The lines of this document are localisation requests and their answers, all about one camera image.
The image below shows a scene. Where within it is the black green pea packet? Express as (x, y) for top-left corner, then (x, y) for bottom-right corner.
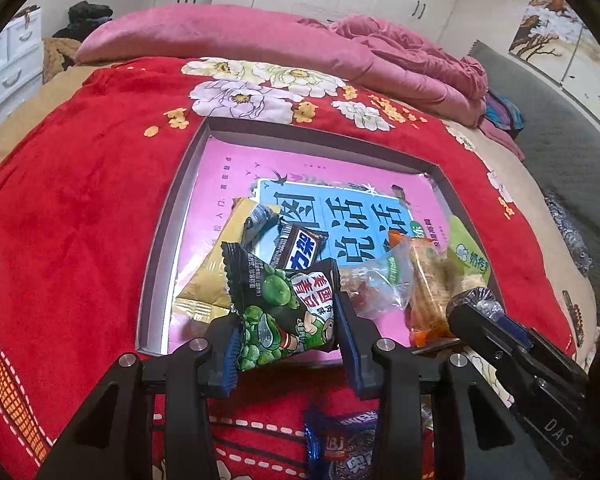
(221, 241), (342, 372)

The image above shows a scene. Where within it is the light green snack packet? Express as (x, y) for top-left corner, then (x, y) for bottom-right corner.
(445, 215), (493, 286)

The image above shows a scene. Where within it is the red floral blanket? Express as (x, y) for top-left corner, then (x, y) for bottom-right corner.
(0, 57), (586, 480)

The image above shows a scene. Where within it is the pink book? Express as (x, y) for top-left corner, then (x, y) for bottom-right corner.
(167, 137), (453, 356)

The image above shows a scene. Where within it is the floral print wardrobe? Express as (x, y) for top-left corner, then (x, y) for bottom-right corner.
(507, 0), (600, 146)

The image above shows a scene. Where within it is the black chocolate bar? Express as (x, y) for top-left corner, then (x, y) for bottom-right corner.
(269, 220), (329, 271)

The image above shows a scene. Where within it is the grey floor mat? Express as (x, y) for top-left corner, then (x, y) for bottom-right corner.
(467, 40), (600, 321)

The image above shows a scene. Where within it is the small blue grey packet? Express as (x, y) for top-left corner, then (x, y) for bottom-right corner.
(242, 203), (279, 241)

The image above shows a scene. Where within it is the gold snack packet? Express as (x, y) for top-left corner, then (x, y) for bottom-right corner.
(174, 197), (281, 323)

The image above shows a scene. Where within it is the brown plush blanket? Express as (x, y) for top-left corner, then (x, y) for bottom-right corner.
(42, 37), (83, 83)

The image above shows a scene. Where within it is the blue purple cloth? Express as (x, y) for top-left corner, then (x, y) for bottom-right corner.
(482, 90), (526, 141)

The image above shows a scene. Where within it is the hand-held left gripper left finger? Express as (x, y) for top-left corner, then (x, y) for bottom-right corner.
(32, 310), (246, 480)

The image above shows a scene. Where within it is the blue snack packet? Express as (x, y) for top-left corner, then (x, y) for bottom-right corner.
(302, 406), (436, 480)

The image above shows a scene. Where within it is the clear plastic snack packet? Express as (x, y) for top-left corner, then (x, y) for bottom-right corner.
(339, 235), (415, 318)

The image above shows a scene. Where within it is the orange cracker packet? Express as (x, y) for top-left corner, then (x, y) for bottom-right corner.
(387, 230), (463, 348)

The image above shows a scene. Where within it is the silver patterned bag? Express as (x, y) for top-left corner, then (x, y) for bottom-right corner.
(545, 192), (593, 276)

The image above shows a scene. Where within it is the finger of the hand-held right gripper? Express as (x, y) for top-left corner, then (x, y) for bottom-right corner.
(446, 287), (531, 376)
(497, 310), (588, 378)

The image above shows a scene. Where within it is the dark clothes pile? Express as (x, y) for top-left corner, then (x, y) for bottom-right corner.
(67, 2), (113, 38)

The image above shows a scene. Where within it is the shallow dark grey box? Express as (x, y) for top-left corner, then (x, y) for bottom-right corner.
(134, 117), (506, 361)

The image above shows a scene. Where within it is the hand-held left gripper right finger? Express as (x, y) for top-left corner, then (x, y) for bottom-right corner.
(332, 290), (551, 480)

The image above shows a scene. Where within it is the white drawer cabinet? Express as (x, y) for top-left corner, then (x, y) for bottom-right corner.
(0, 5), (43, 136)

